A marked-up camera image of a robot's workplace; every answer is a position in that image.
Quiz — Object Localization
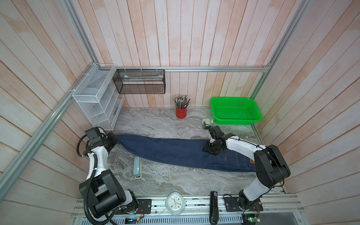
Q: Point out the dark blue denim trousers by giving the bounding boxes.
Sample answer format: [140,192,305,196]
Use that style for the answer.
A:
[118,135,256,173]

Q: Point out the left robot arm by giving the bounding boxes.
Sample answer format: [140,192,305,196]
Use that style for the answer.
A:
[76,127,139,225]

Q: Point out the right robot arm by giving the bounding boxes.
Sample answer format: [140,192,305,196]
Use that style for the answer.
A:
[203,123,291,211]

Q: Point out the small white grey box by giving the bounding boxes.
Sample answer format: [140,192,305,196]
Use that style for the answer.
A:
[202,118,214,130]

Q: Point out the light blue phone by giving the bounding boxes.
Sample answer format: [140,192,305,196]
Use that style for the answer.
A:
[133,156,142,179]

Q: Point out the green plastic basket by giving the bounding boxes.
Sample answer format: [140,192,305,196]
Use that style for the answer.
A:
[211,97,262,125]

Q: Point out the red pencil cup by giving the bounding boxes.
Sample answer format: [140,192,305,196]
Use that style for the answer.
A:
[176,108,187,119]

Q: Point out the pencils in cup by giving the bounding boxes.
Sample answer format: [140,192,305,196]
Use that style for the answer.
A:
[173,95,190,109]

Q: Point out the white analog clock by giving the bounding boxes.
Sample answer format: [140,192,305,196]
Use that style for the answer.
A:
[165,192,186,216]

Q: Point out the black remote control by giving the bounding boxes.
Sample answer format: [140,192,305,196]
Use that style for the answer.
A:
[209,191,219,225]

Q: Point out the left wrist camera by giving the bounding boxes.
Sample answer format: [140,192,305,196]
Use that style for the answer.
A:
[85,127,106,144]

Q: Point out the white wire mesh shelf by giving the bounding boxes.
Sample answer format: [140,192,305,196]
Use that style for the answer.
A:
[73,63,125,131]

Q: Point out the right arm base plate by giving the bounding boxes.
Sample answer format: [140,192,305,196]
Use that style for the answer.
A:
[223,194,263,212]

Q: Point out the black mesh wall basket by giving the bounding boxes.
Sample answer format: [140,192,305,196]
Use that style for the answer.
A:
[112,69,166,94]

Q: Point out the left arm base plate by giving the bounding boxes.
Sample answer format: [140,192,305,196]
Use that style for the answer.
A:
[136,198,152,215]

